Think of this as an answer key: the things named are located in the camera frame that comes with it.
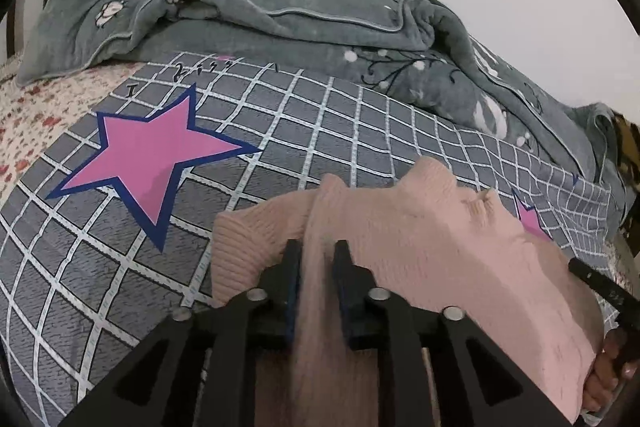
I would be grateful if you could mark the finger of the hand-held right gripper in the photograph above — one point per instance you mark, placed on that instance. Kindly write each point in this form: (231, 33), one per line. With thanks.
(595, 281)

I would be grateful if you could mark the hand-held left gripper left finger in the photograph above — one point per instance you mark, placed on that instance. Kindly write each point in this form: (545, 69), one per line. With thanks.
(292, 289)

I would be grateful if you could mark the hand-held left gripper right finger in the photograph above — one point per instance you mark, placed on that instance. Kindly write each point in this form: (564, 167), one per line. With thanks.
(345, 302)

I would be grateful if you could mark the pink knit sweater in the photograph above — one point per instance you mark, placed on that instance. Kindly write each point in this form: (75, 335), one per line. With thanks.
(430, 237)

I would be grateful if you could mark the brown clothes pile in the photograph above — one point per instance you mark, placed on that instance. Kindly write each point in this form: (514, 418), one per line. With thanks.
(627, 147)

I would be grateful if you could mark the person's right hand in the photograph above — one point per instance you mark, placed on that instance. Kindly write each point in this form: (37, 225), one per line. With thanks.
(602, 372)

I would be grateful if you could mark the grey checked blanket with stars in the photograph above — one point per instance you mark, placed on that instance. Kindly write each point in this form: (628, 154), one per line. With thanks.
(280, 142)

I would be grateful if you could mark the grey fleece blanket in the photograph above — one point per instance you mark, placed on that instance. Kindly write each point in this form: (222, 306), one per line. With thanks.
(300, 22)

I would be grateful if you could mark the floral bed sheet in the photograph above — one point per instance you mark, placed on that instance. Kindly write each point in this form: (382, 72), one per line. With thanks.
(45, 107)

